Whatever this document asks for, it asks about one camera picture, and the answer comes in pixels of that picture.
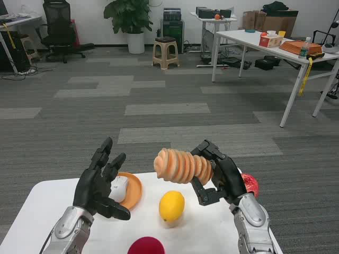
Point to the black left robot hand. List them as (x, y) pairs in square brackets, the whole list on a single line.
[(90, 185)]

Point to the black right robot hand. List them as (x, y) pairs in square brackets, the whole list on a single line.
[(230, 177)]

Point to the spiral ridged bread loaf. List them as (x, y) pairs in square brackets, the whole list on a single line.
[(180, 166)]

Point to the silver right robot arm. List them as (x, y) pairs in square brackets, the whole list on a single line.
[(253, 219)]

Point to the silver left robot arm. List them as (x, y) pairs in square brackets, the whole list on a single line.
[(67, 227)]

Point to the red pomegranate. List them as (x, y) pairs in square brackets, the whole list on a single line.
[(251, 183)]

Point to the white computer mouse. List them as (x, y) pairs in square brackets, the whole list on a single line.
[(119, 188)]

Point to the orange plate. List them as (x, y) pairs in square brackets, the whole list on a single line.
[(133, 189)]

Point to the yellow lemon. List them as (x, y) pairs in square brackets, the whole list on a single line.
[(171, 206)]

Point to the red cup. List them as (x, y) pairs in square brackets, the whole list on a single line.
[(145, 246)]

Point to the black gear pile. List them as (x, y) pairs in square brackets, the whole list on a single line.
[(235, 63)]

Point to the black hard case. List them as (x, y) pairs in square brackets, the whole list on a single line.
[(267, 63)]

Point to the white power strip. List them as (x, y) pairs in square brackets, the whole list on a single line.
[(26, 71)]

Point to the long white table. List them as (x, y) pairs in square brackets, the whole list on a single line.
[(243, 39)]

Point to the orange tissue box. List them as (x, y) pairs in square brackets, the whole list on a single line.
[(270, 41)]

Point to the orange tray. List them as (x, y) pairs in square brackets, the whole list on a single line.
[(292, 47)]

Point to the teal dish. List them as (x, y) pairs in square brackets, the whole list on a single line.
[(249, 30)]

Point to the black yellow controller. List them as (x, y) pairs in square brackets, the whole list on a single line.
[(315, 55)]

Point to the clear water bottle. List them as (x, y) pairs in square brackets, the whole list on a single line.
[(305, 49)]

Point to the beige stool with dark seat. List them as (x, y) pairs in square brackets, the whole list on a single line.
[(165, 43)]

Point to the white plant pot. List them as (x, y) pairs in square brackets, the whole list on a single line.
[(136, 43)]

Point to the yellow cup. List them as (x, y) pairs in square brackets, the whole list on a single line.
[(282, 34)]

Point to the red board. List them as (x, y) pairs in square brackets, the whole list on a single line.
[(76, 33)]

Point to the plain beige stool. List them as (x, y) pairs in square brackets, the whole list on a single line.
[(29, 45)]

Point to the black computer tower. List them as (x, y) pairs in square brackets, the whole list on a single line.
[(10, 53)]

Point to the brown paper bag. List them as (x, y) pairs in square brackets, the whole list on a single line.
[(260, 20), (248, 20)]

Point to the black cabinet with green trim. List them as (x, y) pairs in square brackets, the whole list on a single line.
[(172, 30)]

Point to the small white desk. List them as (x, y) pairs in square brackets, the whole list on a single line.
[(209, 19)]

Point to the orange fruit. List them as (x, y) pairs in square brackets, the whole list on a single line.
[(218, 17)]

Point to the large cardboard box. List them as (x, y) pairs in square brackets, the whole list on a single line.
[(280, 23)]

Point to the white rounded device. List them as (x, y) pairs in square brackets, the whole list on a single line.
[(329, 47)]

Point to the small black equipment box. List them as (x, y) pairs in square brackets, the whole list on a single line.
[(225, 13)]

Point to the black mesh office chair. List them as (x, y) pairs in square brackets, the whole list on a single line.
[(57, 23)]

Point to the large black equipment box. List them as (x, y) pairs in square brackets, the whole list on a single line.
[(208, 13)]

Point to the stacked black devices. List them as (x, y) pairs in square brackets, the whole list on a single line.
[(172, 14)]

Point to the green leafy plant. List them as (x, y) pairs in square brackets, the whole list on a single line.
[(129, 14)]

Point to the white desk with grey legs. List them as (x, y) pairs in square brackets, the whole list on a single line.
[(18, 20)]

